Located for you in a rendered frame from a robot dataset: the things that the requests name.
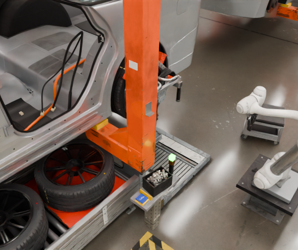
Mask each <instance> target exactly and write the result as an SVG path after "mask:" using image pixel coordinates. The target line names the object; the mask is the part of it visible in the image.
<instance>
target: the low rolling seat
mask: <svg viewBox="0 0 298 250"><path fill-rule="evenodd" d="M262 108H266V109H279V110H285V107H281V106H275V105H270V104H265V103H263V104H262ZM249 117H250V114H246V117H245V122H244V128H243V133H242V135H241V136H240V137H241V139H246V138H247V136H248V135H250V136H254V137H259V138H264V139H268V140H272V144H273V145H278V144H279V141H280V138H281V136H282V133H283V130H284V125H285V118H281V117H271V116H263V115H259V114H258V115H257V118H256V120H255V122H254V123H253V124H254V125H252V129H251V131H248V130H247V128H248V125H247V121H248V119H247V118H249Z"/></svg>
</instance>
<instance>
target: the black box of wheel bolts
mask: <svg viewBox="0 0 298 250"><path fill-rule="evenodd" d="M172 179H173V175H172V174H171V173H169V172H168V171H167V170H166V169H164V168H163V167H162V166H160V167H158V168H157V169H155V170H153V171H152V172H150V173H149V174H147V175H145V176H144V177H142V187H143V188H144V189H145V190H146V191H147V192H148V193H149V194H150V195H152V196H153V197H155V196H157V195H158V194H160V193H161V192H163V191H164V190H166V189H167V188H169V187H170V186H171V185H172Z"/></svg>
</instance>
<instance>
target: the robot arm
mask: <svg viewBox="0 0 298 250"><path fill-rule="evenodd" d="M265 98H266V89H265V88H264V87H262V86H257V87H256V88H255V89H254V91H253V92H252V93H251V94H250V95H249V96H247V97H245V98H243V99H242V100H240V101H239V102H238V104H237V111H238V112H239V113H240V114H250V117H249V118H247V119H248V121H247V125H248V128H247V130H248V131H251V129H252V125H254V124H253V123H254V122H255V120H256V118H257V115H258V114H259V115H263V116H271V117H281V118H290V119H295V120H298V111H293V110H279V109H266V108H262V104H263V103H264V101H265ZM296 162H298V140H297V144H295V145H294V146H293V147H292V148H291V149H289V150H288V151H287V152H279V153H277V154H276V155H274V157H273V158H272V159H271V161H270V162H269V163H267V164H266V165H265V166H263V167H262V168H261V169H259V170H258V171H257V172H256V173H255V175H254V178H253V180H254V184H255V185H256V186H257V187H258V188H260V189H267V188H270V187H271V186H273V185H276V186H277V187H279V188H281V187H282V185H283V184H284V183H285V182H286V181H287V180H288V179H290V178H291V176H290V175H289V172H290V170H291V168H292V165H294V164H295V163H296Z"/></svg>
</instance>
